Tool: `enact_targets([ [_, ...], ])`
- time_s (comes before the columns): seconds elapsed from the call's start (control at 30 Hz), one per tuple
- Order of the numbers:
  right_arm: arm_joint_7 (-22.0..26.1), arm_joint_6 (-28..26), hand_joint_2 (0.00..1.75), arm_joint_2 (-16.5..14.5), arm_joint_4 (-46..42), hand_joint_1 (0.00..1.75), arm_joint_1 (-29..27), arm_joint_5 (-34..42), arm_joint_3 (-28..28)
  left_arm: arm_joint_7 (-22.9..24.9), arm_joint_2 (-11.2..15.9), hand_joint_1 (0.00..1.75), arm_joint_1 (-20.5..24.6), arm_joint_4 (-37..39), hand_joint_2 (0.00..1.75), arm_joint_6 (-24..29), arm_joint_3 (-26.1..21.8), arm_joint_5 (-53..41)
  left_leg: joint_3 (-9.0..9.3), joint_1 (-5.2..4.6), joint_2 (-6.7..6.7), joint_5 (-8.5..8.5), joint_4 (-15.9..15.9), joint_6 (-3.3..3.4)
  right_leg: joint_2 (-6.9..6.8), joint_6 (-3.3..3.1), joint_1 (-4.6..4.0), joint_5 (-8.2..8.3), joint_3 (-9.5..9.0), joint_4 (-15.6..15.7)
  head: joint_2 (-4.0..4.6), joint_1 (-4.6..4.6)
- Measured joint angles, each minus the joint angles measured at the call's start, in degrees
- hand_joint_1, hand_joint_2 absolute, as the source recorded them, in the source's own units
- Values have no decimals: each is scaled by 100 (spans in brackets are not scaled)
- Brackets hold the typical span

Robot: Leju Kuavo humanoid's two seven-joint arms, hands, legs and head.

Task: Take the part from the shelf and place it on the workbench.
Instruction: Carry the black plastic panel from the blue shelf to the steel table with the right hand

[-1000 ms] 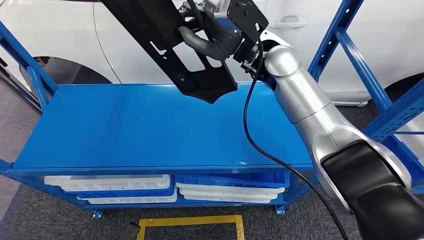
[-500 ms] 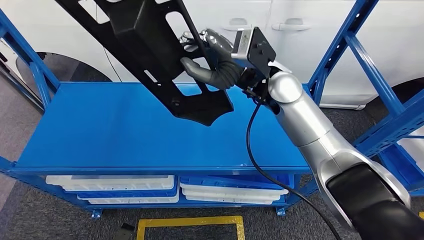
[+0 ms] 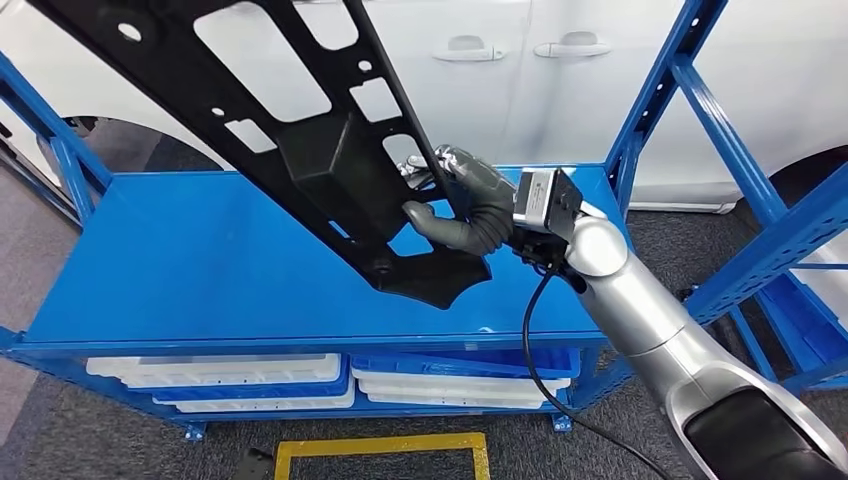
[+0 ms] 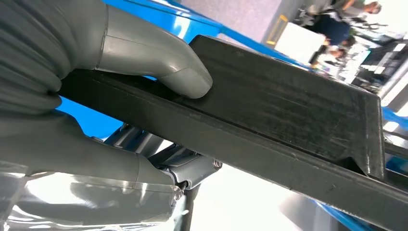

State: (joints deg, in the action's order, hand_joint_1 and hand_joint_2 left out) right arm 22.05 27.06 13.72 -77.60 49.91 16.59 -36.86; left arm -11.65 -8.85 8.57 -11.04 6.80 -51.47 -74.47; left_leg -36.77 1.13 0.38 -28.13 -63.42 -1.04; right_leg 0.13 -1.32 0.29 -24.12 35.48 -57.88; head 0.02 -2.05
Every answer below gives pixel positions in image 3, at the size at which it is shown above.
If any black plastic panel part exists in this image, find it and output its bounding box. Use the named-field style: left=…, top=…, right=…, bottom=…
left=29, top=0, right=493, bottom=311

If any blue metal shelf rack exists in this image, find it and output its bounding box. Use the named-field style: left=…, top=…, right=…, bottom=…
left=0, top=0, right=848, bottom=442

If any white plastic tray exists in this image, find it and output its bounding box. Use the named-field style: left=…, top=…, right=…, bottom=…
left=360, top=389, right=563, bottom=411
left=351, top=367, right=572, bottom=393
left=86, top=353, right=343, bottom=390
left=153, top=384, right=357, bottom=414

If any yellow floor tape square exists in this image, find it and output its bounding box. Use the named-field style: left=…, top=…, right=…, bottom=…
left=273, top=432, right=492, bottom=480

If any white car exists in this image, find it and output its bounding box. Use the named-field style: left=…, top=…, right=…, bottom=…
left=0, top=0, right=848, bottom=217

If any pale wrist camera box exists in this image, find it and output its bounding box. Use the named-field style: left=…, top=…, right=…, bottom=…
left=513, top=167, right=584, bottom=243

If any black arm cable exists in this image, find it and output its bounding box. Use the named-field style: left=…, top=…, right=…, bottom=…
left=521, top=264, right=674, bottom=480

